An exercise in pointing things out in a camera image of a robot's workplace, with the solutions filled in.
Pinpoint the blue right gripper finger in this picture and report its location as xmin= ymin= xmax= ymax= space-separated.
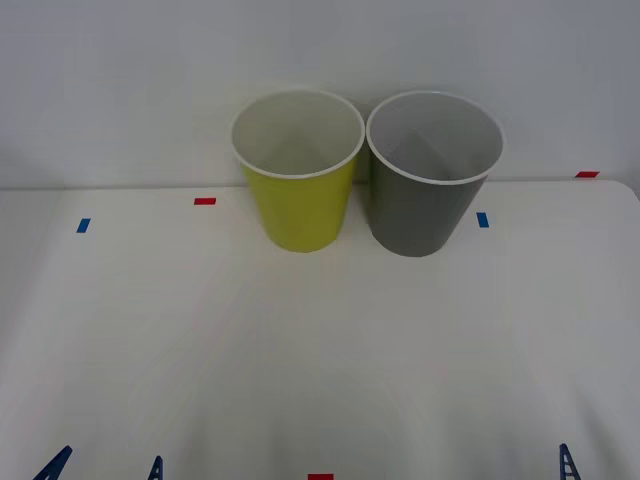
xmin=558 ymin=442 xmax=584 ymax=480

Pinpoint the grey plastic bin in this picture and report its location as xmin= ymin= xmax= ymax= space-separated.
xmin=365 ymin=89 xmax=505 ymax=258

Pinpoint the yellow-green plastic bin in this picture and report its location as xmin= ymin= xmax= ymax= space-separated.
xmin=229 ymin=87 xmax=367 ymax=254

